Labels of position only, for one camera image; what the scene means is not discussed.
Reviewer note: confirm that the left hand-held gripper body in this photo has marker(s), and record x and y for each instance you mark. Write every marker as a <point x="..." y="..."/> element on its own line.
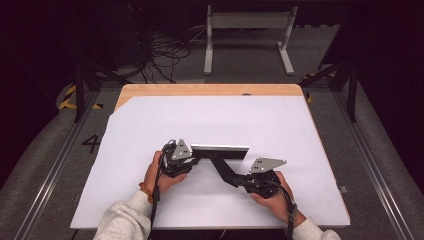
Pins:
<point x="181" y="150"/>

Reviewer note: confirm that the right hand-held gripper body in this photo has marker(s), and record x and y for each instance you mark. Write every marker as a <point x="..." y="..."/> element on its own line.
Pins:
<point x="266" y="165"/>

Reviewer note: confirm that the person's left hand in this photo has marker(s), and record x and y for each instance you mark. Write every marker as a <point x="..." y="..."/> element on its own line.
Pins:
<point x="160" y="181"/>

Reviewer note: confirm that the person's right hand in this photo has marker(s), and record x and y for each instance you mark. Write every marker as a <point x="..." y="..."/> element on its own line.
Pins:
<point x="276" y="205"/>

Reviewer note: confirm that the yellow black hazard tape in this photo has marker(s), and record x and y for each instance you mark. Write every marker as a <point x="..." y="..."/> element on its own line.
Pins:
<point x="309" y="97"/>
<point x="68" y="98"/>

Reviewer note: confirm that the black metal stand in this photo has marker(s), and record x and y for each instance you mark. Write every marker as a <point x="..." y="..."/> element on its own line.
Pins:
<point x="79" y="86"/>
<point x="351" y="93"/>

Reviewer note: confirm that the aluminium floor rail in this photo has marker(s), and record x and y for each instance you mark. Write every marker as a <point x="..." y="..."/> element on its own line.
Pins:
<point x="373" y="160"/>
<point x="50" y="180"/>

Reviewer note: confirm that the white metal stand frame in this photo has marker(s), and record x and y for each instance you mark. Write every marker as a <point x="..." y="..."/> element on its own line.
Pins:
<point x="248" y="20"/>

